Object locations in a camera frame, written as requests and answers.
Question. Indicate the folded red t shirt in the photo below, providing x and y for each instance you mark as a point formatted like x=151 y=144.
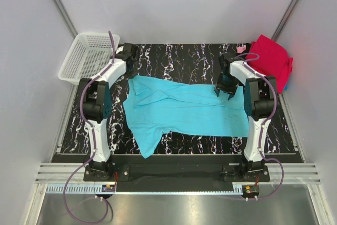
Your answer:
x=270 y=58

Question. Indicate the corner metal post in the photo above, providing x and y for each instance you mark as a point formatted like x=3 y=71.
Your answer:
x=284 y=20
x=65 y=17

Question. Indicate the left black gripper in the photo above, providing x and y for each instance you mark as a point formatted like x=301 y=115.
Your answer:
x=132 y=72

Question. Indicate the cyan t shirt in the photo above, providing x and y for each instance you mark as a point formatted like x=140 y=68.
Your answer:
x=155 y=107

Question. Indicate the pink paper tag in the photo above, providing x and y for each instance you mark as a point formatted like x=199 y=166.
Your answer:
x=240 y=49

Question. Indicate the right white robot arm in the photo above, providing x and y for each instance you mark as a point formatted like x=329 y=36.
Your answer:
x=260 y=99

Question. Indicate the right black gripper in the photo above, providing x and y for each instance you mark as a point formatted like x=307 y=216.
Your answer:
x=228 y=90

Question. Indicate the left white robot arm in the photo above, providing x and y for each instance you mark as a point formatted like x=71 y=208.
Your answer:
x=95 y=99

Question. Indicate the right corner metal post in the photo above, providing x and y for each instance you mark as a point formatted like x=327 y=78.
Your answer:
x=284 y=20

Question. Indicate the left corner metal post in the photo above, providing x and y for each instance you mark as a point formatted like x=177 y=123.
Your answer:
x=65 y=17

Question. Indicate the white plastic basket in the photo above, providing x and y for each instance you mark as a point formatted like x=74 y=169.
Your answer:
x=89 y=53

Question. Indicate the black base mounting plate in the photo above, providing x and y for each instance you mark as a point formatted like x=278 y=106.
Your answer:
x=176 y=173

